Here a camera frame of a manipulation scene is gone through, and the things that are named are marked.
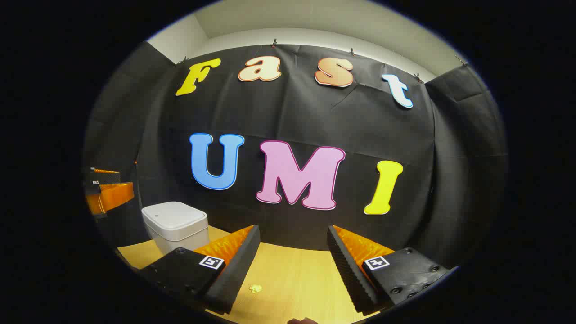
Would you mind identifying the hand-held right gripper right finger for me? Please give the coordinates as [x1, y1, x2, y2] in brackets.
[327, 225, 450, 316]

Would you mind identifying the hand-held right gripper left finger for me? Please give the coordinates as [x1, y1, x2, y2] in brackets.
[139, 225, 261, 315]

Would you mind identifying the white desktop garbage bin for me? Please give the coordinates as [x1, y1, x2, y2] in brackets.
[141, 201, 210, 255]

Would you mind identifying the wooden desktop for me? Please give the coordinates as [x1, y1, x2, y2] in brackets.
[116, 225, 396, 324]

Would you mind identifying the black backdrop cloth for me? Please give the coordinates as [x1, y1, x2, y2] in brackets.
[83, 41, 509, 270]

